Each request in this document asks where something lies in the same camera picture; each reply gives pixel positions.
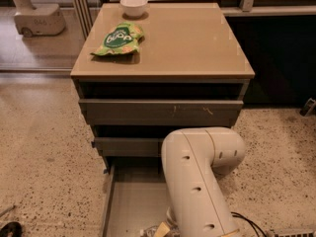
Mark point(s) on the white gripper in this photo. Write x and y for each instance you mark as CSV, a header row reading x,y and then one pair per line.
x,y
162,229

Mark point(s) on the clear plastic bottle white label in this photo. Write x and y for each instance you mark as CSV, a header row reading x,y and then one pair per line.
x,y
149,232

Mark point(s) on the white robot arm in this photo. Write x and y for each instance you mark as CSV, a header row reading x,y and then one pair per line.
x,y
192,159

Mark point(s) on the bottom grey open drawer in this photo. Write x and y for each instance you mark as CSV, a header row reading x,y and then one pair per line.
x,y
137,198

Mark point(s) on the middle grey drawer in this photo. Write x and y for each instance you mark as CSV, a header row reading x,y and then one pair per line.
x,y
128,147

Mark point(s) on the top grey drawer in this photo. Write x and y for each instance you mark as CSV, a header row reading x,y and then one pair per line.
x,y
160,112

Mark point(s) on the grey drawer cabinet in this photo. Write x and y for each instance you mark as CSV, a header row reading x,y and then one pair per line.
x,y
188,52

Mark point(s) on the metal floor vent grille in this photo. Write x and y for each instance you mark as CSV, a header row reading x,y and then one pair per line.
x,y
291,233

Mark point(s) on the black shoe-like object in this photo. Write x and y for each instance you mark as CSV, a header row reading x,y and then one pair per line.
x,y
11,229

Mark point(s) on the grey rod on floor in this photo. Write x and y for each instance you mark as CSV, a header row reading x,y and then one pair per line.
x,y
6,210

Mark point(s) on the small dark floor object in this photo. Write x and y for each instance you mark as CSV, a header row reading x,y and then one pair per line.
x,y
308,107

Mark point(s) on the green snack bag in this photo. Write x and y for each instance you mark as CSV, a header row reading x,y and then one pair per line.
x,y
121,40

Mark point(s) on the white ceramic bowl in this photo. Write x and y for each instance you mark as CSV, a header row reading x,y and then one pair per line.
x,y
133,8

